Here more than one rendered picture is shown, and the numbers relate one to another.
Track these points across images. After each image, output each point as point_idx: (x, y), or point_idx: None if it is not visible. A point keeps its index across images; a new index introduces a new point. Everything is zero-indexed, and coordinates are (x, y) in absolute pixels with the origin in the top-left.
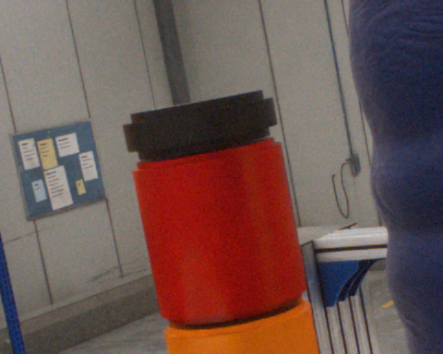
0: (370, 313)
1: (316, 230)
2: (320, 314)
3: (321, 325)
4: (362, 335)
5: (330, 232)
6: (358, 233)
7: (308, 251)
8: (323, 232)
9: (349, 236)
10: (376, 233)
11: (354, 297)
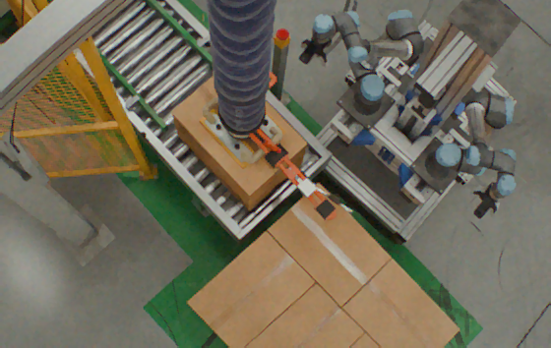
0: (477, 73)
1: (487, 38)
2: (449, 41)
3: (447, 42)
4: (467, 69)
5: (473, 41)
6: (455, 48)
7: (456, 29)
8: (477, 38)
9: (452, 43)
10: (446, 53)
11: (471, 61)
